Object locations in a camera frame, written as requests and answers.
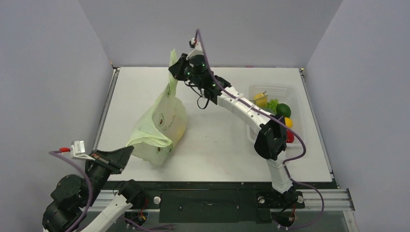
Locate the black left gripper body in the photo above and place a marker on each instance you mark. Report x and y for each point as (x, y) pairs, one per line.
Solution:
(99, 173)

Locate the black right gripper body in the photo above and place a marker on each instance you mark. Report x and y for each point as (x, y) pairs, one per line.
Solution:
(179, 67)

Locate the light green plastic bag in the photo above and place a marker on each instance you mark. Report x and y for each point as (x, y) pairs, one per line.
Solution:
(160, 128)

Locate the red fake apple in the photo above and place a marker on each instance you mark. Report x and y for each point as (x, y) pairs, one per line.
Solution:
(290, 137)

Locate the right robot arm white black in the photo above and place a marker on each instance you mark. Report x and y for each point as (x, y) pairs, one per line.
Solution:
(270, 129)

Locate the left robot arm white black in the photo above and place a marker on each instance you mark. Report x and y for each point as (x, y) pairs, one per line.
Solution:
(74, 195)

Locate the yellow fake pear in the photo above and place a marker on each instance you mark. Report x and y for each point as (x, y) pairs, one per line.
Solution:
(260, 99)

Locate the fake green grape bunch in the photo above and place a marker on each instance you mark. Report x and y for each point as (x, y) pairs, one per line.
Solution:
(272, 105)

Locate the dark green fake lime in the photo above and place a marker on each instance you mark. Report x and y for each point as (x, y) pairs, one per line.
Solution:
(283, 110)

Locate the yellow fake lemon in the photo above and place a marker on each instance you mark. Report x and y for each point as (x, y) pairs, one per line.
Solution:
(288, 122)

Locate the white perforated plastic basket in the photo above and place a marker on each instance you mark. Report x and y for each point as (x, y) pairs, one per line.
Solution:
(288, 95)

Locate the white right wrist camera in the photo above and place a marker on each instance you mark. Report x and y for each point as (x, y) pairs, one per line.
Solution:
(196, 47)

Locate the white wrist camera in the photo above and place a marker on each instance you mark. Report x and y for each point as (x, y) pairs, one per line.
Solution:
(78, 151)
(196, 47)

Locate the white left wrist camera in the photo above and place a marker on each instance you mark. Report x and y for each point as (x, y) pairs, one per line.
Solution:
(78, 151)

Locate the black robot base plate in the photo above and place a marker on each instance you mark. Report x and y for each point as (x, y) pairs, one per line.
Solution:
(213, 202)

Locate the aluminium rail frame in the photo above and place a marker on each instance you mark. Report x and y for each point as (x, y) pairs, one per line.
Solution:
(216, 146)

